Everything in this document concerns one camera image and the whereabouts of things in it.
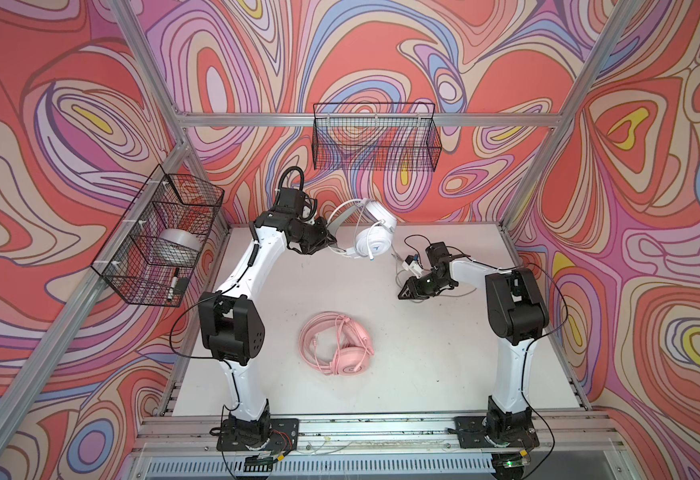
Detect pink headphones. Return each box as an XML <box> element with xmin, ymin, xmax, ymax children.
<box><xmin>298</xmin><ymin>311</ymin><xmax>375</xmax><ymax>376</ymax></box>

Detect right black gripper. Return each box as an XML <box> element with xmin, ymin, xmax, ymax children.
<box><xmin>398</xmin><ymin>270</ymin><xmax>453</xmax><ymax>299</ymax></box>

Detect black wire basket back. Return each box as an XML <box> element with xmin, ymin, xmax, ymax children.
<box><xmin>312</xmin><ymin>100</ymin><xmax>443</xmax><ymax>172</ymax></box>

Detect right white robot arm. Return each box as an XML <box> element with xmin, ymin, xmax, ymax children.
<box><xmin>398</xmin><ymin>242</ymin><xmax>550</xmax><ymax>450</ymax></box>

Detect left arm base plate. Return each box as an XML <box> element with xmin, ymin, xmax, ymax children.
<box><xmin>216</xmin><ymin>417</ymin><xmax>300</xmax><ymax>453</ymax></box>

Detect white headphones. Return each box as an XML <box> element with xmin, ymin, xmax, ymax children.
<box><xmin>327</xmin><ymin>198</ymin><xmax>398</xmax><ymax>260</ymax></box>

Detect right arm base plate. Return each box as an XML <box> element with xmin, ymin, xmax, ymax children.
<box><xmin>449</xmin><ymin>416</ymin><xmax>540</xmax><ymax>451</ymax></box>

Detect black wire basket left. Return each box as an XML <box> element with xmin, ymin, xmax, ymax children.
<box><xmin>91</xmin><ymin>166</ymin><xmax>225</xmax><ymax>307</ymax></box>

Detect black wire basket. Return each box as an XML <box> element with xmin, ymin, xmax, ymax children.
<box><xmin>312</xmin><ymin>100</ymin><xmax>443</xmax><ymax>172</ymax></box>
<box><xmin>91</xmin><ymin>166</ymin><xmax>225</xmax><ymax>307</ymax></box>

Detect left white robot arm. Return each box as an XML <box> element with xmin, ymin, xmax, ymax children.
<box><xmin>198</xmin><ymin>166</ymin><xmax>336</xmax><ymax>450</ymax></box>

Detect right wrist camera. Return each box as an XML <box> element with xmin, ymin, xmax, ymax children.
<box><xmin>402</xmin><ymin>255</ymin><xmax>427</xmax><ymax>278</ymax></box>

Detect marker pen in basket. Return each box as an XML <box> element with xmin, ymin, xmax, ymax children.
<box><xmin>167</xmin><ymin>267</ymin><xmax>180</xmax><ymax>301</ymax></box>

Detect grey tape roll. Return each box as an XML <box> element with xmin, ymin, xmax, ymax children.
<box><xmin>151</xmin><ymin>228</ymin><xmax>202</xmax><ymax>267</ymax></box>

